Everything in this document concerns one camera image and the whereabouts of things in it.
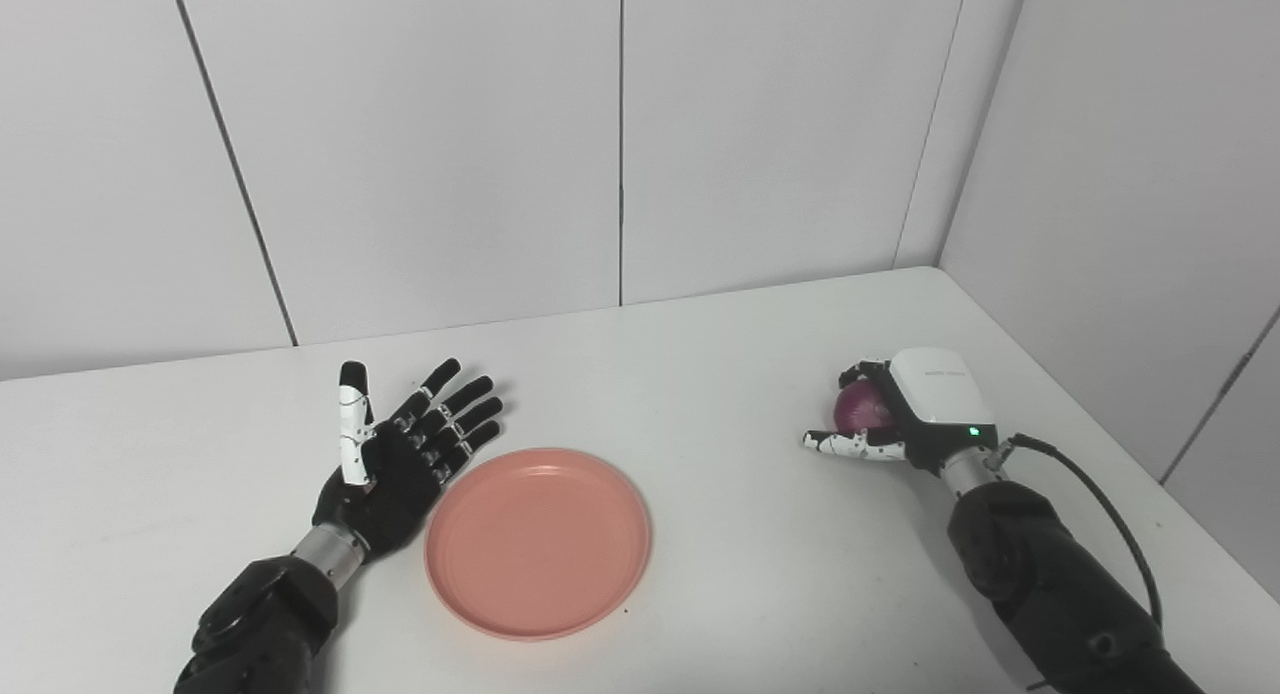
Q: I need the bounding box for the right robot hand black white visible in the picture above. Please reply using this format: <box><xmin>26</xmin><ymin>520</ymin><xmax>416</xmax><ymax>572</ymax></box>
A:
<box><xmin>803</xmin><ymin>347</ymin><xmax>1000</xmax><ymax>475</ymax></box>

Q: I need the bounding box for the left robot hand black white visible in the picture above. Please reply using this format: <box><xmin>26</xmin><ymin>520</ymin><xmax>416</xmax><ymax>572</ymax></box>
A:
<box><xmin>311</xmin><ymin>357</ymin><xmax>504</xmax><ymax>565</ymax></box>

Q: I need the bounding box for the red onion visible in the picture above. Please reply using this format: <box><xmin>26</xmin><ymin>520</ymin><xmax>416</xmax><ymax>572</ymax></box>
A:
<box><xmin>833</xmin><ymin>377</ymin><xmax>897</xmax><ymax>435</ymax></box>

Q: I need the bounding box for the pink round plate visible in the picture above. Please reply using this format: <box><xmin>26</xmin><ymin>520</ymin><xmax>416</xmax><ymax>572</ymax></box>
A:
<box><xmin>424</xmin><ymin>448</ymin><xmax>653</xmax><ymax>642</ymax></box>

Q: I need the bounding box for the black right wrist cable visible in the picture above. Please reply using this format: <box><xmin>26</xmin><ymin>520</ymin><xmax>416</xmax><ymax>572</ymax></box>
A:
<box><xmin>986</xmin><ymin>433</ymin><xmax>1165</xmax><ymax>631</ymax></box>

